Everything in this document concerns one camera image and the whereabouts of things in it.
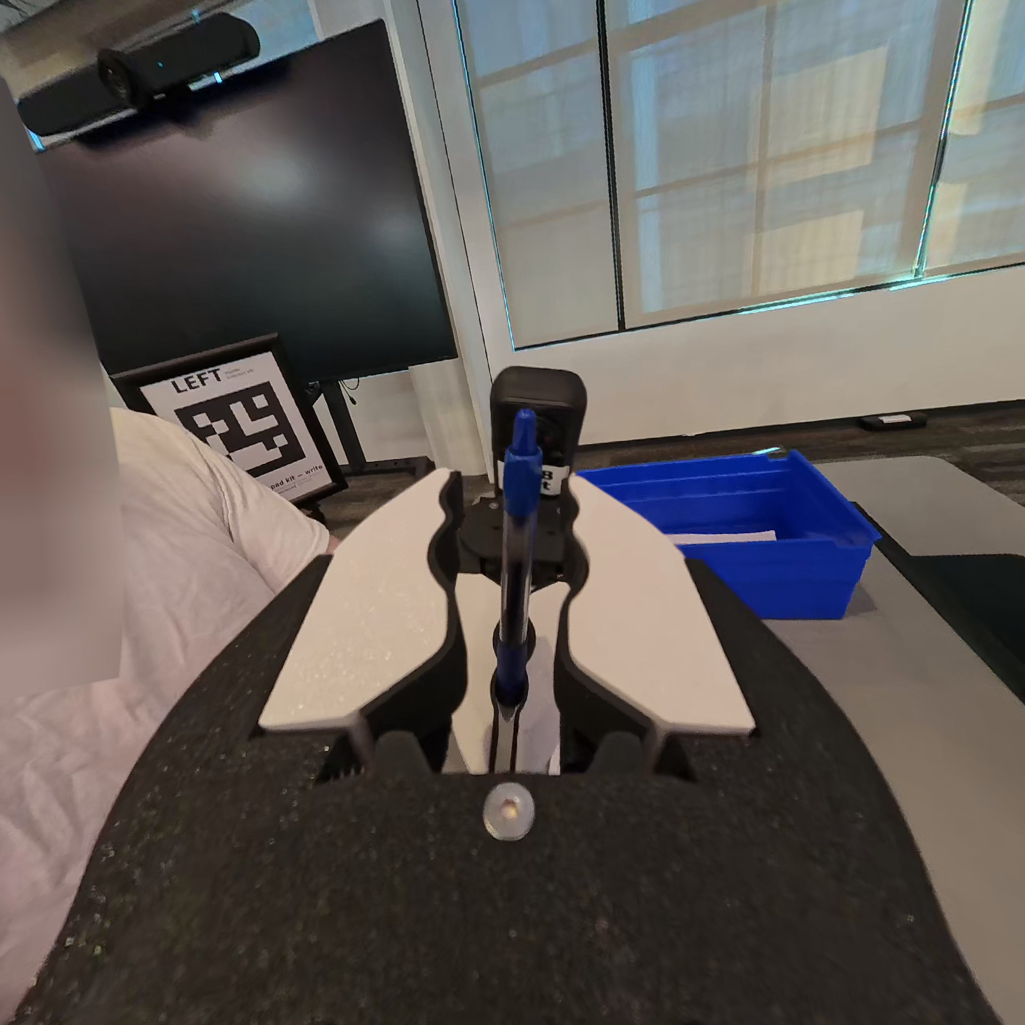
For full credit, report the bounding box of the black framed marker sign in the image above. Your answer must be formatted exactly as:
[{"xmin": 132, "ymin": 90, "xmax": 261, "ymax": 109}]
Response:
[{"xmin": 112, "ymin": 332, "xmax": 349, "ymax": 507}]

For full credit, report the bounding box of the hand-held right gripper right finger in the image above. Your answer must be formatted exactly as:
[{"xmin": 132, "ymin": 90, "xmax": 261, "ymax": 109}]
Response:
[{"xmin": 555, "ymin": 480, "xmax": 759, "ymax": 776}]

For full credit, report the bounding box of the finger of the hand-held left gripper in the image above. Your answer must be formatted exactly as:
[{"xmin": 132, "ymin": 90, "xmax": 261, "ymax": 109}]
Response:
[
  {"xmin": 451, "ymin": 572, "xmax": 501, "ymax": 776},
  {"xmin": 512, "ymin": 628, "xmax": 562, "ymax": 776}
]

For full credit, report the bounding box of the blue retractable pen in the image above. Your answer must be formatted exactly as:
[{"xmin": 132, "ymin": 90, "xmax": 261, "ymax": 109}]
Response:
[{"xmin": 490, "ymin": 408, "xmax": 547, "ymax": 709}]

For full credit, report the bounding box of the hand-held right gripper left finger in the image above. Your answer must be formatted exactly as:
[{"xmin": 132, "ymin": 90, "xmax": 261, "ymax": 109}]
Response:
[{"xmin": 258, "ymin": 468, "xmax": 467, "ymax": 759}]

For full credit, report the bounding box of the large black screen on stand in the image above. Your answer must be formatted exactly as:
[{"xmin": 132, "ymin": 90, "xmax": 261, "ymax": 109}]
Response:
[{"xmin": 36, "ymin": 20, "xmax": 459, "ymax": 482}]

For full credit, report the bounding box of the black video bar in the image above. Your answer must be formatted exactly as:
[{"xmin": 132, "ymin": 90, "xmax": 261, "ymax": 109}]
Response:
[{"xmin": 20, "ymin": 12, "xmax": 261, "ymax": 137}]

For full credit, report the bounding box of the window with white blind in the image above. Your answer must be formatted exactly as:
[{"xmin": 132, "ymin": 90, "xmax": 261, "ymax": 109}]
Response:
[{"xmin": 456, "ymin": 0, "xmax": 1025, "ymax": 349}]

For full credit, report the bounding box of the dark table mat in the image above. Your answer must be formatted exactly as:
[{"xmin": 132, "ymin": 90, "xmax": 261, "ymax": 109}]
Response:
[{"xmin": 881, "ymin": 551, "xmax": 1025, "ymax": 701}]

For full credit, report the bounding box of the blue plastic bin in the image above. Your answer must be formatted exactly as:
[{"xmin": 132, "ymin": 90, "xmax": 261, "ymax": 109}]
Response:
[{"xmin": 577, "ymin": 448, "xmax": 884, "ymax": 621}]

